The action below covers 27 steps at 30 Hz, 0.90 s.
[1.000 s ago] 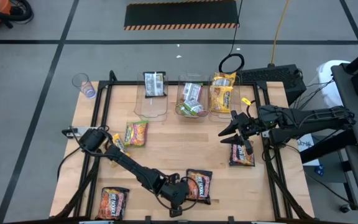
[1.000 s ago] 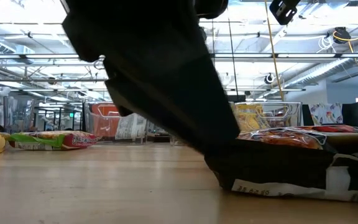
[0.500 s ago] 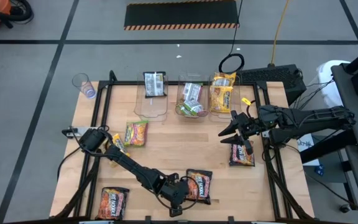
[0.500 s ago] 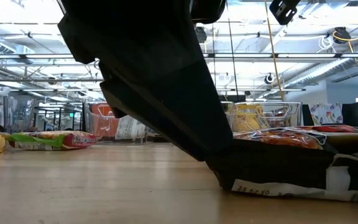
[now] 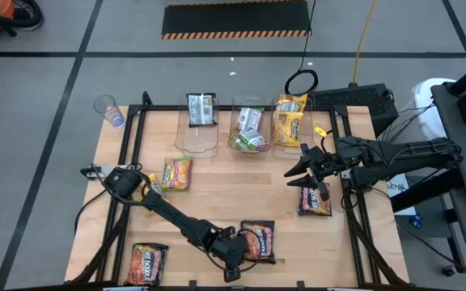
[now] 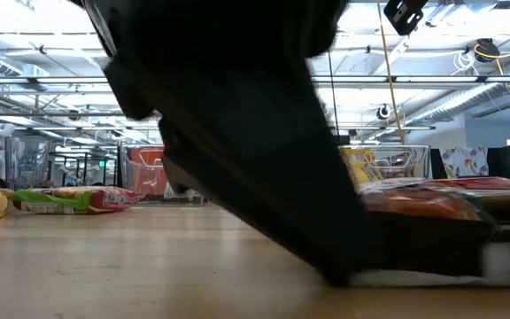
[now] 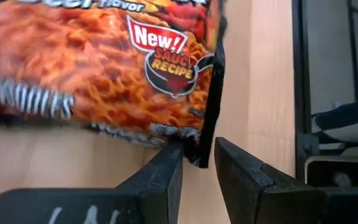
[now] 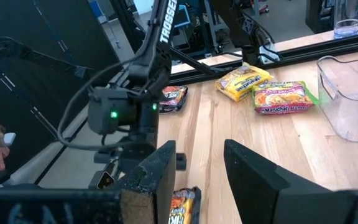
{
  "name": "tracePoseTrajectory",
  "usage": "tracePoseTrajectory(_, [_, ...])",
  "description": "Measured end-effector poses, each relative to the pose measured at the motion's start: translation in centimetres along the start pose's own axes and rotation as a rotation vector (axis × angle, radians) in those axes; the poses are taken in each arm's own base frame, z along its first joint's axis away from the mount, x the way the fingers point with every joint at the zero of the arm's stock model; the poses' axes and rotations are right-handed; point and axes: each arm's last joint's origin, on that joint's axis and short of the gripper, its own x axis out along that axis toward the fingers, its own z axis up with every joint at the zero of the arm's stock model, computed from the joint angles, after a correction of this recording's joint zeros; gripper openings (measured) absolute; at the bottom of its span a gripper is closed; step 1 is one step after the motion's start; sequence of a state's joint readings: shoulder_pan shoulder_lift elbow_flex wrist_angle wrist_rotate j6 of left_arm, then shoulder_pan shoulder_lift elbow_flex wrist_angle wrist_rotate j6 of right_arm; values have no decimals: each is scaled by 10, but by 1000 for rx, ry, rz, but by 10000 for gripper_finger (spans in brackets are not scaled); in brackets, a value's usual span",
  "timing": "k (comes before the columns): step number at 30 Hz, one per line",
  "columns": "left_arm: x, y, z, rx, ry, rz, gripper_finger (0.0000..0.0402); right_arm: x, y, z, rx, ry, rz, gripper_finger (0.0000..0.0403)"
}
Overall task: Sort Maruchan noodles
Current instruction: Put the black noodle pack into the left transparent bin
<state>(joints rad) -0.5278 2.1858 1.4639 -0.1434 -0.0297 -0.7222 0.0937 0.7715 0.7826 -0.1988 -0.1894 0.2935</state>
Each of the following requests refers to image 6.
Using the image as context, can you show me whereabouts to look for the black ceiling cable reel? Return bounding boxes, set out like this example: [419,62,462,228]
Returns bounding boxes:
[475,37,503,64]

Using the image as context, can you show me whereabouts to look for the black aluminium rig frame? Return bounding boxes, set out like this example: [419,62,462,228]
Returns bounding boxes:
[116,145,126,188]

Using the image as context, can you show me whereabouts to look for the floral print cloth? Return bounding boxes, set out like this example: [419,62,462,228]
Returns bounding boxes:
[439,145,490,179]

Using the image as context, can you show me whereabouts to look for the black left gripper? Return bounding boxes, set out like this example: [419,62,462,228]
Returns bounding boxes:
[81,0,349,121]

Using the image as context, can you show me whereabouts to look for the black upright board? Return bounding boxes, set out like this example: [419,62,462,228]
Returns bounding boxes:
[429,148,449,181]

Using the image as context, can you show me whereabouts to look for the black hanging cable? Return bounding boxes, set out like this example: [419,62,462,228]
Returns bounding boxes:
[327,48,341,146]

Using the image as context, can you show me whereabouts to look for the clear plastic cup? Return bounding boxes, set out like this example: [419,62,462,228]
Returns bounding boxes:
[4,136,51,191]

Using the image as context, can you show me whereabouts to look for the lime chili shrimp ramen pack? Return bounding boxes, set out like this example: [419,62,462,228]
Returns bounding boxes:
[12,185,145,216]

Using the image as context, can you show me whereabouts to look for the yellow hanging cable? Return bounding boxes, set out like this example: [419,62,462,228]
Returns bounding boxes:
[375,0,406,146]

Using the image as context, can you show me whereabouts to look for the red panel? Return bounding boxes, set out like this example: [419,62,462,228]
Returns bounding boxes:
[129,145,170,196]

